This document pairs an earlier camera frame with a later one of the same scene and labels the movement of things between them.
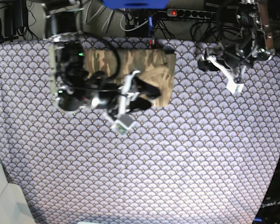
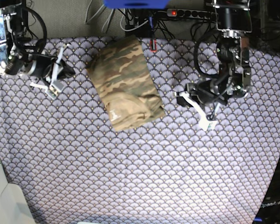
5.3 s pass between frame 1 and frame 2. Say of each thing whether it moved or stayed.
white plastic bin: stayed
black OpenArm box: stayed
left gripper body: moved
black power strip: stayed
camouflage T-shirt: moved
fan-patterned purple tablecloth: stayed
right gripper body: moved
